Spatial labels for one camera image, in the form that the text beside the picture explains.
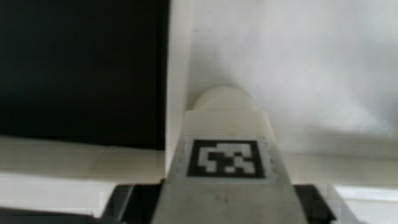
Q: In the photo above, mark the white U-shaped obstacle fence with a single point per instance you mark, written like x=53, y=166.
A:
x=59, y=175

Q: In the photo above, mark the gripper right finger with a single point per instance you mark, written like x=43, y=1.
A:
x=323, y=206

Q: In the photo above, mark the white square tabletop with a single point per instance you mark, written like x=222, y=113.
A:
x=306, y=52

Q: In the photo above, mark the white table leg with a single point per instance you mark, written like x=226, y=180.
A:
x=227, y=186

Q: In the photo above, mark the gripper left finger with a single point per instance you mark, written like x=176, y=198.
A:
x=131, y=204

